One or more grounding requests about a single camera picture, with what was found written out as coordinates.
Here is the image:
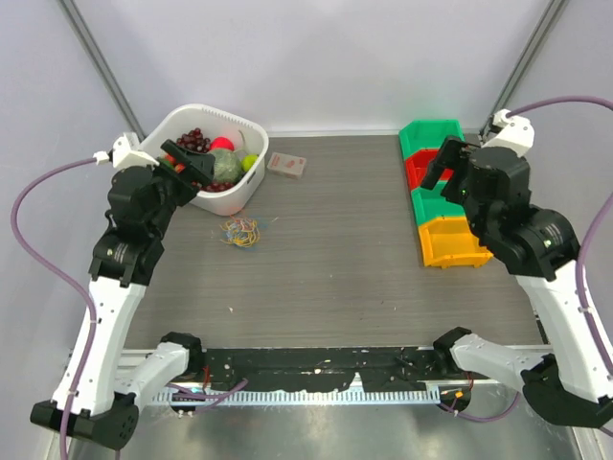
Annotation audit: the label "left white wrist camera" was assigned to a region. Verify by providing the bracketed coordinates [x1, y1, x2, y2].
[93, 131, 160, 171]

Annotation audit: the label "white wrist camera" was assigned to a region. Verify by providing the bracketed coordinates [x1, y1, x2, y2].
[479, 109, 534, 157]
[93, 131, 160, 171]

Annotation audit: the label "green storage bin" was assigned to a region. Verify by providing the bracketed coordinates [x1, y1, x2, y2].
[398, 119, 465, 160]
[411, 181, 465, 226]

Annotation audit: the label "red pink fruit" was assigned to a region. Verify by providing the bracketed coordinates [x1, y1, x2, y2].
[210, 136, 235, 150]

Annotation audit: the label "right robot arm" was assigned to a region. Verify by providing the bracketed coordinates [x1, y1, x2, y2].
[422, 136, 612, 429]

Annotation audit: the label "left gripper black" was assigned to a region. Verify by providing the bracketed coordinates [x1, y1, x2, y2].
[150, 139, 216, 234]

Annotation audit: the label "green round melon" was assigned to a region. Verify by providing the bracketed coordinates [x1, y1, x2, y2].
[210, 149, 243, 184]

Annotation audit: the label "red strawberries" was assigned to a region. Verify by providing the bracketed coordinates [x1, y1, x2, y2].
[158, 154, 185, 173]

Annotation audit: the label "far green storage bin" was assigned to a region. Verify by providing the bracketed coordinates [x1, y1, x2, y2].
[398, 119, 465, 160]

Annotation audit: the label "white plastic basket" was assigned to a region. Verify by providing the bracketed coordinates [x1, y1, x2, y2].
[135, 103, 270, 217]

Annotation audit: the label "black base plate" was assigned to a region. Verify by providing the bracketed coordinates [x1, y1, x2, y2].
[173, 347, 469, 393]

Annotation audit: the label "coloured wire bundle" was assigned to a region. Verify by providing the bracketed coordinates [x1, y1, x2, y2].
[217, 215, 280, 251]

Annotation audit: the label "white slotted cable duct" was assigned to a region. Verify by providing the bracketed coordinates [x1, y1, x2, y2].
[152, 388, 442, 407]

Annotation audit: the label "near green storage bin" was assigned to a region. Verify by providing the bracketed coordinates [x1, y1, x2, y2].
[411, 181, 465, 226]

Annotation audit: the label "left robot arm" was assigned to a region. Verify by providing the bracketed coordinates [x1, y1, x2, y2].
[30, 137, 215, 458]

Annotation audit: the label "red playing card box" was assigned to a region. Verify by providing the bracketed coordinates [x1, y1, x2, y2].
[266, 152, 307, 179]

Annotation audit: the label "lime green fruit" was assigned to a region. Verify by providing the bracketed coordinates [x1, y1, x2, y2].
[241, 154, 259, 173]

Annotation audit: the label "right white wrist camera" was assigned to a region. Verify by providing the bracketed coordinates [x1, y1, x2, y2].
[479, 109, 534, 157]

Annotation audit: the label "dark red grape bunch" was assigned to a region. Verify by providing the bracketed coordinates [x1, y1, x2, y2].
[176, 127, 211, 153]

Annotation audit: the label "yellow storage bin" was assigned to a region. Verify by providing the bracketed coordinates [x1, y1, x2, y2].
[418, 217, 493, 268]

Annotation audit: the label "red storage bin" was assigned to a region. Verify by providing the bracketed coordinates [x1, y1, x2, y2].
[404, 149, 438, 191]

